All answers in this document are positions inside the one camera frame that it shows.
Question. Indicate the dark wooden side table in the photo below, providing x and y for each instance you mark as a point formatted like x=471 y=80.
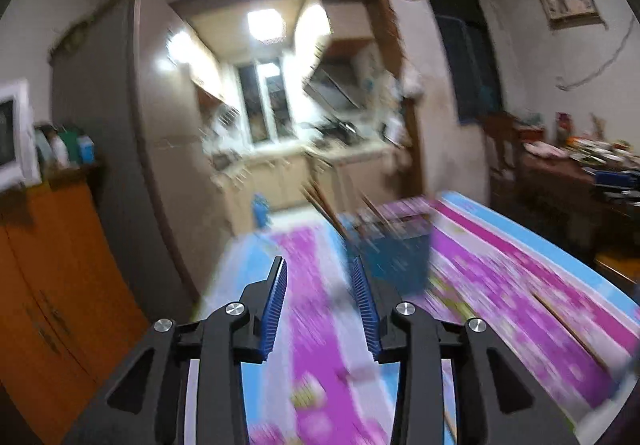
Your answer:
x=584 y=221

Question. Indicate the colourful floral tablecloth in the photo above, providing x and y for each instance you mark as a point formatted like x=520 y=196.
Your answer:
x=462 y=328

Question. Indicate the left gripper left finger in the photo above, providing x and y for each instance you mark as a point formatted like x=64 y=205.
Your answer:
x=242 y=331

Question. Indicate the white microwave oven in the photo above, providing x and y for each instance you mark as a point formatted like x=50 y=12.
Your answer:
x=19 y=160

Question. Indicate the blue perforated utensil holder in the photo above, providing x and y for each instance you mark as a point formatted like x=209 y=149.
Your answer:
x=397 y=251

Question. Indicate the dark blue wall window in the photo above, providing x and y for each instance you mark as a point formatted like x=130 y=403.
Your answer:
x=471 y=58

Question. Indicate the grey refrigerator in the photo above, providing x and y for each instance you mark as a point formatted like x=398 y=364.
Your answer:
x=115 y=76

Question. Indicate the kitchen window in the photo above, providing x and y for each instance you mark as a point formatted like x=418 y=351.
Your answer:
x=265 y=102

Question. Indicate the white bottle on cabinet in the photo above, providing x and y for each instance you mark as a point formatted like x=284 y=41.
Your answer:
x=60 y=151

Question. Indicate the orange wooden cabinet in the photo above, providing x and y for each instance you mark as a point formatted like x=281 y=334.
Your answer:
x=67 y=316

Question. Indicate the kitchen range hood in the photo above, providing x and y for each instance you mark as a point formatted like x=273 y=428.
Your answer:
x=335 y=87

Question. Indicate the blue lidded jar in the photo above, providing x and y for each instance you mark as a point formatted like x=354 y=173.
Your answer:
x=86 y=150

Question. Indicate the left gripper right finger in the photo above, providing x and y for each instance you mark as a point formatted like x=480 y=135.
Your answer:
x=399 y=332

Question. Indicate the wooden chair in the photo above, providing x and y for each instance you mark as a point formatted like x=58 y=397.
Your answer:
x=502 y=151

